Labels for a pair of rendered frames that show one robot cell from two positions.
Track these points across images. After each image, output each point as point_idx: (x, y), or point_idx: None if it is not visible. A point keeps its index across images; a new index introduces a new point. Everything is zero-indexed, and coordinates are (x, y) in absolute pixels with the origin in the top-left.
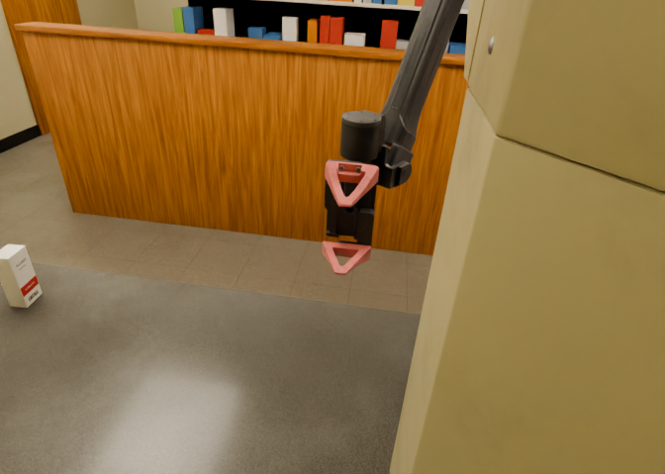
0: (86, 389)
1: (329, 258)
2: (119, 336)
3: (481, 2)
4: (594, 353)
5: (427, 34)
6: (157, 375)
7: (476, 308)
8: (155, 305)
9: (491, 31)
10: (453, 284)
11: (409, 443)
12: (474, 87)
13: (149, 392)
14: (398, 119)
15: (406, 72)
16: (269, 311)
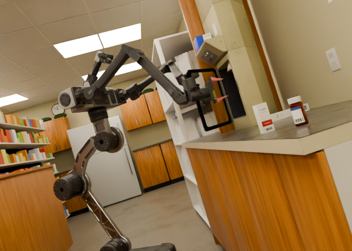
0: (279, 123)
1: (223, 96)
2: (259, 130)
3: (223, 42)
4: (254, 59)
5: (160, 71)
6: None
7: (251, 62)
8: (239, 136)
9: (232, 42)
10: (248, 62)
11: (255, 95)
12: (232, 48)
13: None
14: (177, 87)
15: (167, 78)
16: (221, 139)
